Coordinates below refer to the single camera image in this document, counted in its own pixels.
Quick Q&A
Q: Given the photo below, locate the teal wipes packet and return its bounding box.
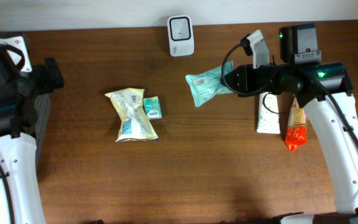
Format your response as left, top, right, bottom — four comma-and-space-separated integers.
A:
185, 66, 232, 107

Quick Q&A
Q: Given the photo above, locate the white tube with tan cap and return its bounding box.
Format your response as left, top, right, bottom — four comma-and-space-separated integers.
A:
256, 93, 281, 134

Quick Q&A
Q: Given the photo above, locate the orange spaghetti packet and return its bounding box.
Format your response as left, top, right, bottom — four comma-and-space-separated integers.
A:
285, 98, 307, 152

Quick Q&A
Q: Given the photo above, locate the small teal tissue pack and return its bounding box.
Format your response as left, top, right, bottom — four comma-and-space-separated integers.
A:
144, 96, 162, 120

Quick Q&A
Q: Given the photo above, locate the cream snack bag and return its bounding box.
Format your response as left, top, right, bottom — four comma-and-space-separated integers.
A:
104, 88, 158, 142

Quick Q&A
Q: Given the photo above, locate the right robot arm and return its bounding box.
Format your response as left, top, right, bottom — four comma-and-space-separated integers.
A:
221, 23, 358, 223

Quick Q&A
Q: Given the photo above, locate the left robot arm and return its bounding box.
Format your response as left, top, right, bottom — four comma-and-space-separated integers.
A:
0, 32, 64, 223

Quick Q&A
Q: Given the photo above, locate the grey plastic basket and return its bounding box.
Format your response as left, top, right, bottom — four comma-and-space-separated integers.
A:
35, 93, 52, 169

